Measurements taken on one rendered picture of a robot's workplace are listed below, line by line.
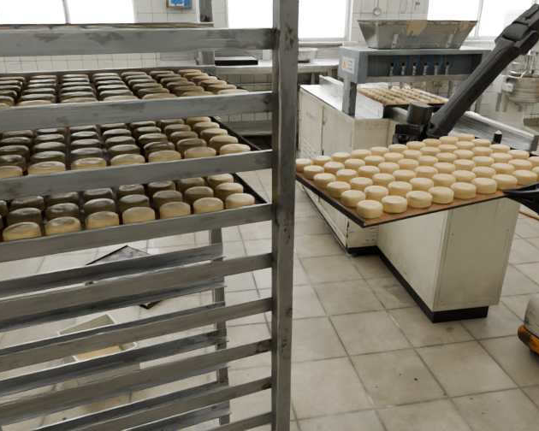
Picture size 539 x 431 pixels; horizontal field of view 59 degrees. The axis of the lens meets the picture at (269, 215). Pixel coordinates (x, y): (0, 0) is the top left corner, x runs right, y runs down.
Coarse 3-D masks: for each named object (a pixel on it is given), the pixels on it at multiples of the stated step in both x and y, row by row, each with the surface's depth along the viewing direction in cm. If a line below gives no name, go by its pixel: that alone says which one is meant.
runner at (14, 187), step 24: (96, 168) 66; (120, 168) 68; (144, 168) 69; (168, 168) 70; (192, 168) 72; (216, 168) 73; (240, 168) 74; (264, 168) 76; (0, 192) 63; (24, 192) 64; (48, 192) 65
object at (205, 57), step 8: (200, 0) 103; (208, 0) 103; (200, 8) 103; (208, 8) 104; (200, 16) 104; (208, 16) 104; (200, 56) 108; (208, 56) 108; (200, 64) 109; (208, 64) 108; (216, 232) 125; (216, 240) 125; (216, 296) 132; (224, 296) 133; (216, 328) 136; (224, 344) 139; (216, 376) 145; (224, 376) 143; (224, 416) 149
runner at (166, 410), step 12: (240, 384) 91; (252, 384) 92; (264, 384) 93; (204, 396) 88; (216, 396) 90; (228, 396) 91; (240, 396) 92; (156, 408) 85; (168, 408) 86; (180, 408) 87; (192, 408) 88; (108, 420) 83; (120, 420) 83; (132, 420) 84; (144, 420) 85; (156, 420) 86
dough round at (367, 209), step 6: (360, 204) 93; (366, 204) 93; (372, 204) 93; (378, 204) 93; (360, 210) 92; (366, 210) 91; (372, 210) 91; (378, 210) 91; (366, 216) 92; (372, 216) 92; (378, 216) 92
